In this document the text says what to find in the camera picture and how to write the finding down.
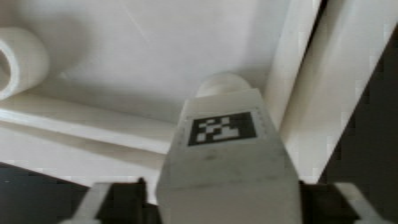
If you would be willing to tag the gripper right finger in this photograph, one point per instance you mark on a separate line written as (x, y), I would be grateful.
(335, 205)

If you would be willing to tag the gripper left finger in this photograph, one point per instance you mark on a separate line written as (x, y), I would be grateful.
(117, 205)

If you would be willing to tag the white table leg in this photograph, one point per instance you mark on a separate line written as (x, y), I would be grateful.
(228, 181)

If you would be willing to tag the white square table top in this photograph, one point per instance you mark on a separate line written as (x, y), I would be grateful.
(134, 50)

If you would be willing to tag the white L-shaped obstacle fence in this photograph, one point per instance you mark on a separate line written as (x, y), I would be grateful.
(349, 42)

